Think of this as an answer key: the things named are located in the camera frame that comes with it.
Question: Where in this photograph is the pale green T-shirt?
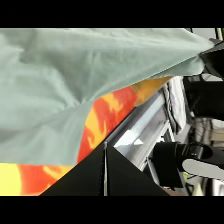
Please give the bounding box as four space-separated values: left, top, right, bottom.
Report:
0 28 215 167

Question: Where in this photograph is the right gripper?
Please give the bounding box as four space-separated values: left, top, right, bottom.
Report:
199 38 224 81

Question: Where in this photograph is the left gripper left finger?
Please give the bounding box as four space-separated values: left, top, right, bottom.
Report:
41 142 106 197

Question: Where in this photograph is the silver frame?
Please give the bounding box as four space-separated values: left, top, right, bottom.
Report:
105 89 178 173

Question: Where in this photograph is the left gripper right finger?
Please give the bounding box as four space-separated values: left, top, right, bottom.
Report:
106 143 170 197

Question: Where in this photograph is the white garment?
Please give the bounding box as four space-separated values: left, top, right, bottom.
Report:
163 76 188 135

